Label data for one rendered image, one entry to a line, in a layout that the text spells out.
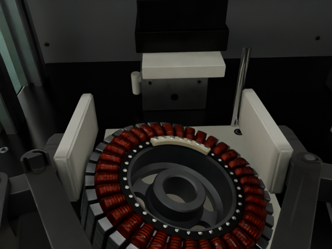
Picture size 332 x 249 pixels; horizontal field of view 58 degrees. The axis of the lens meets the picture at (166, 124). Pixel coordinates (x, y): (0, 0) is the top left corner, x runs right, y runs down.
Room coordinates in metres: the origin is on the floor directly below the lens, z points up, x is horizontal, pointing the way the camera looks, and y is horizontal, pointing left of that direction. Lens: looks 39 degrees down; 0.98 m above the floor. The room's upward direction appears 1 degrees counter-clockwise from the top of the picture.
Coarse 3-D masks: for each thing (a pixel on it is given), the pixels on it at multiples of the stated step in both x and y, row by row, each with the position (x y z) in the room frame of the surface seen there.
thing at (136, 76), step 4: (132, 72) 0.30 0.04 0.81; (136, 72) 0.30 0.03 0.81; (132, 76) 0.30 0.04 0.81; (136, 76) 0.30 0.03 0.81; (140, 76) 0.30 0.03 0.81; (132, 80) 0.30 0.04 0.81; (136, 80) 0.30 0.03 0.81; (140, 80) 0.30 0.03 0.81; (132, 84) 0.30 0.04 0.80; (136, 84) 0.30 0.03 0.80; (140, 84) 0.30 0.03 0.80; (132, 88) 0.30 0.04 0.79; (136, 88) 0.30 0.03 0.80; (140, 88) 0.30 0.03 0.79; (136, 92) 0.30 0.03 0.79; (140, 92) 0.30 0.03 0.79; (136, 96) 0.30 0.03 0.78
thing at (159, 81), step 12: (144, 84) 0.29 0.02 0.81; (156, 84) 0.29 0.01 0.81; (168, 84) 0.29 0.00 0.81; (180, 84) 0.29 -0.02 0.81; (192, 84) 0.29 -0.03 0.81; (204, 84) 0.29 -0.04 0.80; (144, 96) 0.29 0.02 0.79; (156, 96) 0.29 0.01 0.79; (168, 96) 0.29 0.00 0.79; (180, 96) 0.29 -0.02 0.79; (192, 96) 0.29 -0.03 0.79; (204, 96) 0.29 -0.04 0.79; (144, 108) 0.29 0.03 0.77; (156, 108) 0.29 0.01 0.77; (168, 108) 0.29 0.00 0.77; (180, 108) 0.29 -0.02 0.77; (192, 108) 0.29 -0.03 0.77; (204, 108) 0.29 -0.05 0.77
